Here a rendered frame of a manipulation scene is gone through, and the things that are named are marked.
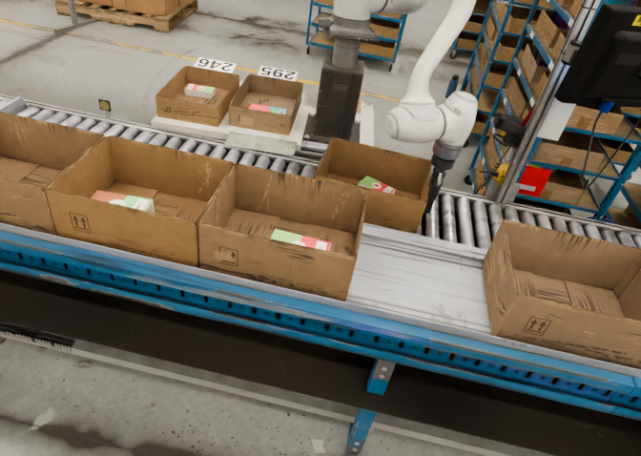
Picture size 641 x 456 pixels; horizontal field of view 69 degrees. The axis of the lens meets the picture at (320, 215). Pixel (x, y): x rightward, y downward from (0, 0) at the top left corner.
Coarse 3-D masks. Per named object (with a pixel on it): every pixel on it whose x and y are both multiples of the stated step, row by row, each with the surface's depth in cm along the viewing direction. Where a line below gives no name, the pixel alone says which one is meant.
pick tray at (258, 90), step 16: (256, 80) 239; (272, 80) 238; (288, 80) 237; (240, 96) 227; (256, 96) 239; (272, 96) 241; (288, 96) 242; (240, 112) 209; (256, 112) 208; (288, 112) 230; (256, 128) 213; (272, 128) 212; (288, 128) 211
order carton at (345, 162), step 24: (336, 144) 184; (360, 144) 182; (336, 168) 190; (360, 168) 188; (384, 168) 185; (408, 168) 182; (384, 192) 157; (408, 192) 188; (384, 216) 163; (408, 216) 160
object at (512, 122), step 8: (496, 120) 178; (504, 120) 176; (512, 120) 176; (520, 120) 177; (496, 128) 178; (504, 128) 177; (512, 128) 177; (520, 128) 176; (504, 136) 182; (512, 136) 180
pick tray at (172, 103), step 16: (176, 80) 227; (192, 80) 239; (208, 80) 238; (224, 80) 237; (160, 96) 205; (176, 96) 227; (192, 96) 229; (224, 96) 213; (160, 112) 209; (176, 112) 208; (192, 112) 207; (208, 112) 207; (224, 112) 217
